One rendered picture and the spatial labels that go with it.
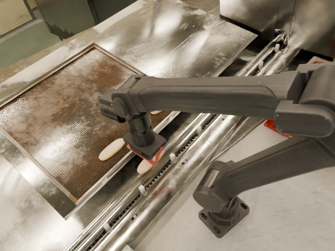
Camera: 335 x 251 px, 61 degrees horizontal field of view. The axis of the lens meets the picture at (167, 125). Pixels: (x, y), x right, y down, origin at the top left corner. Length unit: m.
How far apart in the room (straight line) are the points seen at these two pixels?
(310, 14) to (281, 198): 0.71
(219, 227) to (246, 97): 0.45
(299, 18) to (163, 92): 0.85
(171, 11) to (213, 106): 1.03
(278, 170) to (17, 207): 0.79
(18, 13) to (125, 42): 3.07
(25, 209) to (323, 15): 1.21
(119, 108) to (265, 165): 0.31
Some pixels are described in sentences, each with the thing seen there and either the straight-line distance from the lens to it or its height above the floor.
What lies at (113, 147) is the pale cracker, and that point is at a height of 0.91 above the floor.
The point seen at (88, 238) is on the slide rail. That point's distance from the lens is 0.84.
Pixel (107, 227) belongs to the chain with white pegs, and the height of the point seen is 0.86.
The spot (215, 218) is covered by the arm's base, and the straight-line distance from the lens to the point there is 0.78.
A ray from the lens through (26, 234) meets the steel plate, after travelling 0.97.
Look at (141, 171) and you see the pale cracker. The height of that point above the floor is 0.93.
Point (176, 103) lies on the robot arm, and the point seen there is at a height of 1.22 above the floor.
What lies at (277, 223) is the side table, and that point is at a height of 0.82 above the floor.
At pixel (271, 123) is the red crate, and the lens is 1.01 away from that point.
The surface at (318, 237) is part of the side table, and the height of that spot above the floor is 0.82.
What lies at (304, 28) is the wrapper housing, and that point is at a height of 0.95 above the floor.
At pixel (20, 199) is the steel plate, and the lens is 1.05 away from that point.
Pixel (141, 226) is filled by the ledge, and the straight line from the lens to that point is 0.80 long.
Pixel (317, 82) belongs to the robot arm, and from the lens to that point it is 0.41.
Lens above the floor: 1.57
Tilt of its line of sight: 47 degrees down
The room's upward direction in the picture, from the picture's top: 11 degrees counter-clockwise
